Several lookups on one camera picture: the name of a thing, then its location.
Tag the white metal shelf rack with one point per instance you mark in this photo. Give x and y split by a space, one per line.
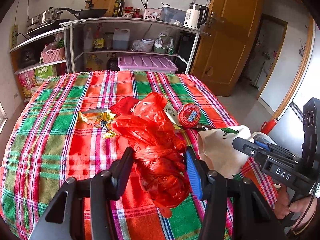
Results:
153 38

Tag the beige dumpling packet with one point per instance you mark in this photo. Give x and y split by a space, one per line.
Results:
172 114

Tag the white electric kettle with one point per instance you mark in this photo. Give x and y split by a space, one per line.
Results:
196 15

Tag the gold snack wrapper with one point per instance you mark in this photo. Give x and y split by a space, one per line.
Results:
99 119

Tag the soy sauce bottle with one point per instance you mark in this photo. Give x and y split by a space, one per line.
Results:
99 38

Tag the black frying pan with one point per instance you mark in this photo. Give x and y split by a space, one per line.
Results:
90 12

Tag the translucent oil jug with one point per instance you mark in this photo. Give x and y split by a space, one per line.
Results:
121 39

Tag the pink lid storage box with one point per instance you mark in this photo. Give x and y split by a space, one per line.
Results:
146 63

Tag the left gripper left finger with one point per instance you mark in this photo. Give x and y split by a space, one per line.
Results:
64 216

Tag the person's right hand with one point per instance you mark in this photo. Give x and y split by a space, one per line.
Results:
283 207

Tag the brown wrapper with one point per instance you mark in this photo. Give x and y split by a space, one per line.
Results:
202 127

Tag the red snack packet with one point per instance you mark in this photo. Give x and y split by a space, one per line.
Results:
124 106

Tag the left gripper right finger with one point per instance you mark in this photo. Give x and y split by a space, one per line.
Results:
253 218

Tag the plaid tablecloth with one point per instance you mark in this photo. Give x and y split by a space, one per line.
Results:
48 145

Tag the clear plastic container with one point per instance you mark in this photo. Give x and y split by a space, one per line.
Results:
172 15

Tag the pink plastic basket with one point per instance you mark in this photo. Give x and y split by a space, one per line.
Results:
53 55

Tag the green carton box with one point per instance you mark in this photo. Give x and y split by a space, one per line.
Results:
34 78

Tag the pink utensil holder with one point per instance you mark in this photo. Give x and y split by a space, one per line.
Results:
151 14

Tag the red plastic bag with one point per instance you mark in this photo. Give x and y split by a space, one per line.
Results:
158 152

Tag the white trash bin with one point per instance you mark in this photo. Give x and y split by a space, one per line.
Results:
262 137

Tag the wooden door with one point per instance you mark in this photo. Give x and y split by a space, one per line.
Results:
221 56

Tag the dark sauce bottle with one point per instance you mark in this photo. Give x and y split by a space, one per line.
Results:
121 8

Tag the steel pot with lid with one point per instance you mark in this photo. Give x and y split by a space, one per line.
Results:
47 16

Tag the white paper bag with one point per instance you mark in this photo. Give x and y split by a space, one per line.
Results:
216 149

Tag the red round lid cup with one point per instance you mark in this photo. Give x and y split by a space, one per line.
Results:
189 115

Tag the red dustpan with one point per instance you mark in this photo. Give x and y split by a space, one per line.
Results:
267 126

